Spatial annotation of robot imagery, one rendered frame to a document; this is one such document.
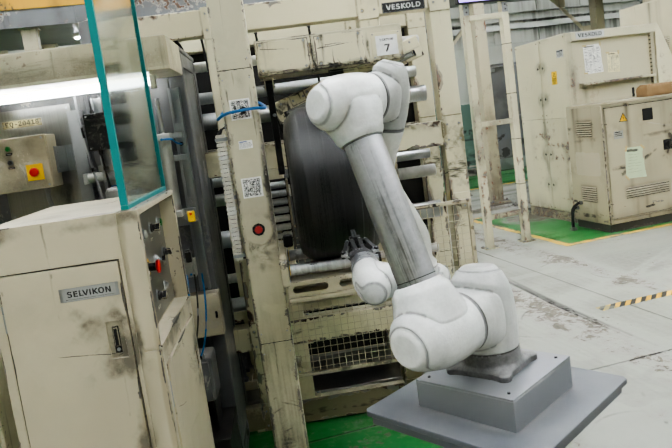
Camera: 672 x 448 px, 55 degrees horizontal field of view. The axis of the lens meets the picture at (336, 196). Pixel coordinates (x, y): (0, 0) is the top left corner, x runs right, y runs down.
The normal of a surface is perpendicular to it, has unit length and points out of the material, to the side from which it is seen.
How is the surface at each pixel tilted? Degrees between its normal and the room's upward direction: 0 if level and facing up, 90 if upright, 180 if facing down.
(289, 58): 90
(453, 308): 68
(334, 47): 90
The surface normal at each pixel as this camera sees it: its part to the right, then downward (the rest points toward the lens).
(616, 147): 0.25, 0.08
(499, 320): 0.63, -0.01
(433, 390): -0.71, 0.18
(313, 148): 0.01, -0.39
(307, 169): -0.22, -0.14
